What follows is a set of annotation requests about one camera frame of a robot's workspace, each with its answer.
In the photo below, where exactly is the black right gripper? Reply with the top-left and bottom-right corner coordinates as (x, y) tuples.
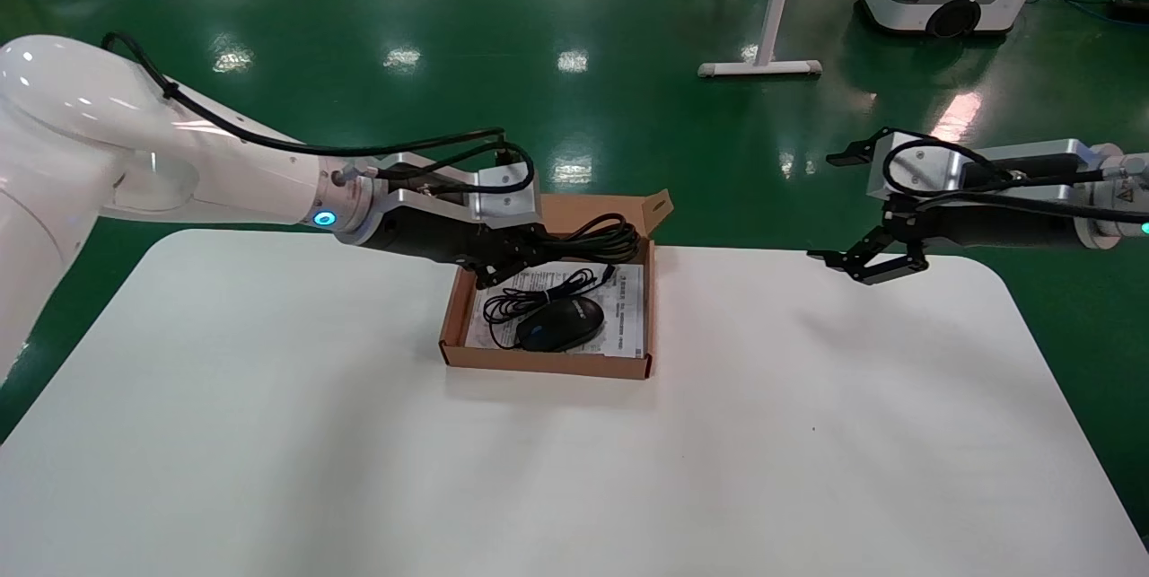
(805, 128), (1092, 287)

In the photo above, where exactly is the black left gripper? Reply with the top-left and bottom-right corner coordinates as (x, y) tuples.
(359, 205), (563, 292)

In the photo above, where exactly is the black wired computer mouse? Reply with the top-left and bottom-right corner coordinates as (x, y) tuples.
(483, 267), (620, 354)

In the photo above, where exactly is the black power cable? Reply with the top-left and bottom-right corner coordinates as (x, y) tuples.
(503, 213), (644, 278)

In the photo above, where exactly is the brown open cardboard box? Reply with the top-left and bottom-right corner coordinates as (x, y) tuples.
(437, 189), (676, 381)

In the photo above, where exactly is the white printed instruction sheet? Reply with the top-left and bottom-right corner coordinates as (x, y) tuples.
(463, 258), (646, 359)

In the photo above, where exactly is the white T-shaped table leg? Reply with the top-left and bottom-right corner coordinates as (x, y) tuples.
(698, 0), (823, 80)

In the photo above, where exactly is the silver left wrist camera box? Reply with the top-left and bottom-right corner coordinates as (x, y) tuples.
(377, 151), (545, 233)

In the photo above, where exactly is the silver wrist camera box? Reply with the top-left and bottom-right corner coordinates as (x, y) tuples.
(865, 136), (1101, 202)
(377, 151), (545, 233)

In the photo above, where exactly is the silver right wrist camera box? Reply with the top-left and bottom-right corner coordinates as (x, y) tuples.
(865, 136), (1101, 202)

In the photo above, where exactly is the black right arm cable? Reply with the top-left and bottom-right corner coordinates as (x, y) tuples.
(881, 138), (1149, 224)

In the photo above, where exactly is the blue floor cable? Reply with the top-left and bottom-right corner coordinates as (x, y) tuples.
(1031, 0), (1149, 27)

